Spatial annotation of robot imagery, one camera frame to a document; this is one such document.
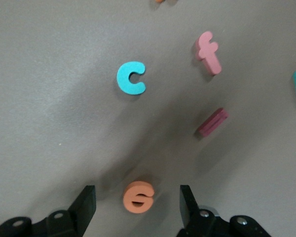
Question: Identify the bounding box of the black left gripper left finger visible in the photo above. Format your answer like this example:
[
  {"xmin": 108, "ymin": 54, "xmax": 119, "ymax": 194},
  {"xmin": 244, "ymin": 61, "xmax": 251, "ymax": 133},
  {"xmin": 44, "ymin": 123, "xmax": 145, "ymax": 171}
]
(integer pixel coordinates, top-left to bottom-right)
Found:
[{"xmin": 0, "ymin": 185, "xmax": 97, "ymax": 237}]

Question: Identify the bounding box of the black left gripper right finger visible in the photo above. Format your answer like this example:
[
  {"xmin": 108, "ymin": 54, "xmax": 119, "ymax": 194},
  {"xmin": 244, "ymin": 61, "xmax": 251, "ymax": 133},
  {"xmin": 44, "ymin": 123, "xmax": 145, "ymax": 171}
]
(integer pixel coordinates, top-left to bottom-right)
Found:
[{"xmin": 176, "ymin": 185, "xmax": 272, "ymax": 237}]

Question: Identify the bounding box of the orange foam letter e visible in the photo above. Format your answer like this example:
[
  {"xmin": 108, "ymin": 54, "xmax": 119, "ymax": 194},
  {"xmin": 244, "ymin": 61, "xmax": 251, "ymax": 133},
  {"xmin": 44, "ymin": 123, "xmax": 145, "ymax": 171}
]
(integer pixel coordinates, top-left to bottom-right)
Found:
[{"xmin": 122, "ymin": 181, "xmax": 155, "ymax": 214}]

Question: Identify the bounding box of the dark red foam letter l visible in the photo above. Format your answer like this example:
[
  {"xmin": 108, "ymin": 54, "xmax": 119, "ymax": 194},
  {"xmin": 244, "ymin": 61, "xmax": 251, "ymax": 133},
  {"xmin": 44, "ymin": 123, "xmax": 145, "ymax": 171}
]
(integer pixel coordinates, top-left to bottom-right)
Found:
[{"xmin": 194, "ymin": 107, "xmax": 229, "ymax": 138}]

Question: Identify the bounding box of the teal foam letter c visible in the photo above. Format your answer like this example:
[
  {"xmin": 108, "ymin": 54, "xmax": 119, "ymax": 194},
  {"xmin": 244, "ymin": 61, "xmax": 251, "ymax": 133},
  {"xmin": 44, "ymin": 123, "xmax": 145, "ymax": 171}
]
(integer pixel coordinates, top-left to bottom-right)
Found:
[{"xmin": 116, "ymin": 61, "xmax": 147, "ymax": 95}]

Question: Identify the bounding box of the brown table cover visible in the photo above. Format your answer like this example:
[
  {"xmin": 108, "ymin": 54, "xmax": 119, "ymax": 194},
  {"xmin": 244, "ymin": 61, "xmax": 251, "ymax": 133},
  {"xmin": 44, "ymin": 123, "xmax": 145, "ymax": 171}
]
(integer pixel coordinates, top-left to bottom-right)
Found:
[{"xmin": 0, "ymin": 0, "xmax": 296, "ymax": 237}]

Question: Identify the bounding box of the pink red foam letter f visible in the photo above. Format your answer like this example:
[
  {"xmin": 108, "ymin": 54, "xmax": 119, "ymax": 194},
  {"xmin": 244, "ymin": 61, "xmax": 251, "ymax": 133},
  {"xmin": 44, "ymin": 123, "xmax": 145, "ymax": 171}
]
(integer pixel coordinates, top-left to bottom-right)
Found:
[{"xmin": 194, "ymin": 31, "xmax": 222, "ymax": 76}]

